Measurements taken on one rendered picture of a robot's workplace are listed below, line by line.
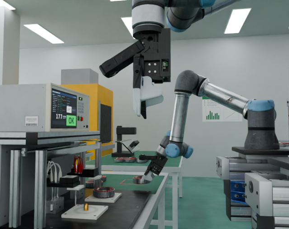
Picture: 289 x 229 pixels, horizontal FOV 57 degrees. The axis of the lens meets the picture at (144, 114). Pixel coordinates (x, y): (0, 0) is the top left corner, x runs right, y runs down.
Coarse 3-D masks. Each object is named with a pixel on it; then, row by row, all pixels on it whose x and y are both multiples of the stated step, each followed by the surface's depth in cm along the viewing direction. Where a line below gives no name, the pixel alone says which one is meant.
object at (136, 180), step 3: (135, 177) 160; (138, 177) 164; (141, 177) 165; (135, 180) 158; (138, 180) 156; (144, 180) 157; (135, 183) 158; (138, 183) 156; (144, 183) 157; (147, 183) 158
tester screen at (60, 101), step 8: (56, 96) 114; (64, 96) 122; (72, 96) 130; (56, 104) 114; (64, 104) 122; (72, 104) 130; (56, 112) 114; (64, 112) 122; (56, 120) 114; (64, 120) 122
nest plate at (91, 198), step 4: (88, 196) 135; (92, 196) 135; (116, 196) 135; (88, 200) 130; (92, 200) 130; (96, 200) 129; (100, 200) 129; (104, 200) 129; (108, 200) 128; (112, 200) 128
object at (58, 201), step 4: (48, 200) 112; (52, 200) 112; (56, 200) 112; (60, 200) 115; (48, 204) 112; (56, 204) 112; (60, 204) 115; (48, 208) 112; (56, 208) 112; (60, 208) 115; (48, 212) 112; (52, 212) 111; (56, 212) 112
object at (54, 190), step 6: (60, 180) 112; (66, 180) 112; (72, 180) 111; (78, 180) 116; (48, 186) 113; (54, 186) 112; (60, 186) 112; (66, 186) 111; (72, 186) 111; (78, 186) 114; (54, 192) 115; (54, 198) 115
